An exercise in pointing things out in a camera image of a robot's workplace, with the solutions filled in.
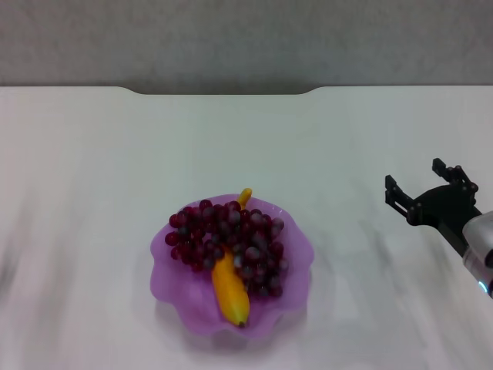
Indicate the purple wavy plastic bowl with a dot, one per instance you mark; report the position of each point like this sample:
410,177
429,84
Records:
289,277

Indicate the yellow banana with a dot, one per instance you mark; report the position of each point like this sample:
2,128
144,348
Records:
231,293

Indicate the dark red grape bunch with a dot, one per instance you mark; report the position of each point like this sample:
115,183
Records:
231,231

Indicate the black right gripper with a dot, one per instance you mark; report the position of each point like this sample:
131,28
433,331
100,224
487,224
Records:
443,208

